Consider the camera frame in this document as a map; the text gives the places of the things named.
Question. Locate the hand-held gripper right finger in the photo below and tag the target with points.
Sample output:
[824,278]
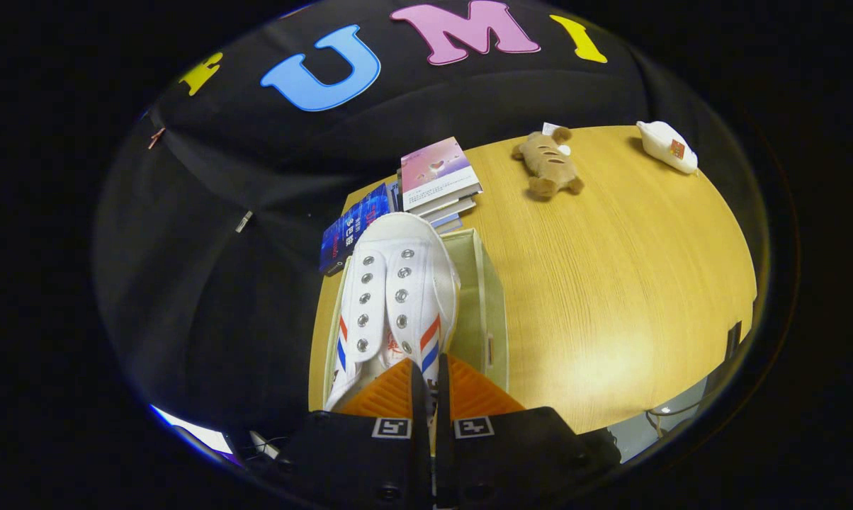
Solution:
[441,453]

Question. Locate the white paperback book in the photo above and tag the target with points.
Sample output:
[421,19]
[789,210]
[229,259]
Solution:
[448,207]

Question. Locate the pink cover book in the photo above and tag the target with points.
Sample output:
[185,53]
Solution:
[437,166]

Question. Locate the blue cover book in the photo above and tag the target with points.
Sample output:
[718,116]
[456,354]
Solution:
[352,230]

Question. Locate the green fabric storage box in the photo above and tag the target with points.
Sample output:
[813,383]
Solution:
[479,304]

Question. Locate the brown bread plush toy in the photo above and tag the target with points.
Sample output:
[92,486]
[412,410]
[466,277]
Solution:
[547,163]

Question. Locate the computer monitor screen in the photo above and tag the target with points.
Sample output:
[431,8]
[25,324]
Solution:
[200,432]

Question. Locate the grey paperback book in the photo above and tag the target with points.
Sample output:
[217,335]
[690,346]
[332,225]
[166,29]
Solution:
[449,222]

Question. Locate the white striped canvas shoe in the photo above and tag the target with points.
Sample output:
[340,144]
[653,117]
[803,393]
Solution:
[398,283]

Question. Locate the white plush toy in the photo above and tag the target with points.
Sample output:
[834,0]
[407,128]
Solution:
[667,149]

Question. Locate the black backdrop cloth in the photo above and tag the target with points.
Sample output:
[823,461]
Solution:
[221,283]

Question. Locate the orange clip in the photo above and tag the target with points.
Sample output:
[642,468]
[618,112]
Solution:
[156,137]

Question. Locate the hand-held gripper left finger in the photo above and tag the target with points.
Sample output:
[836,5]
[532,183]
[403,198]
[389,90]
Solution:
[419,453]

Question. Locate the silver clip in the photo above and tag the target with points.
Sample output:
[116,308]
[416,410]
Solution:
[244,221]

